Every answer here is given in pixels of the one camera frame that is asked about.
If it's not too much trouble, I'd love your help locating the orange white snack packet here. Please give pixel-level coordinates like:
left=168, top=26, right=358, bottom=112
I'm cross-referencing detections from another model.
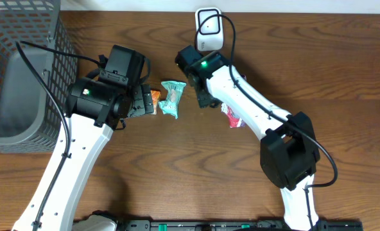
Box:
left=151, top=90, right=161, bottom=115

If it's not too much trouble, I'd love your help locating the teal snack packet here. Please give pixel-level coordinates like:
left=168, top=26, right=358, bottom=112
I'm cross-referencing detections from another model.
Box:
left=159, top=80, right=186, bottom=119

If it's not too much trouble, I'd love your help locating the purple red snack bag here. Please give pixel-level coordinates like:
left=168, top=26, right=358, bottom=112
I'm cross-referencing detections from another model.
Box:
left=221, top=103, right=246, bottom=128

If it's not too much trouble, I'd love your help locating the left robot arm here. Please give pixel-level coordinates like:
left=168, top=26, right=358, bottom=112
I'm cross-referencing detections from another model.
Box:
left=13, top=45, right=154, bottom=231

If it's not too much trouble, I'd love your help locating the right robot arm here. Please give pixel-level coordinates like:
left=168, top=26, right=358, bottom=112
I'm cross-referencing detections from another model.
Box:
left=175, top=46, right=320, bottom=230

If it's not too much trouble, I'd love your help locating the white barcode scanner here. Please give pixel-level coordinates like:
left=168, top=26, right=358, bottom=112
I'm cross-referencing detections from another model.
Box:
left=195, top=7, right=224, bottom=51

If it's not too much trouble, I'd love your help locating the grey plastic mesh basket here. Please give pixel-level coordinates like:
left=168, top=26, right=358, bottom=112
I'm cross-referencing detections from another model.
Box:
left=0, top=0, right=78, bottom=153

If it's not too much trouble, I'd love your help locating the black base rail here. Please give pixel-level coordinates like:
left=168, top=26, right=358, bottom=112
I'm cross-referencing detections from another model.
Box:
left=117, top=219, right=363, bottom=231

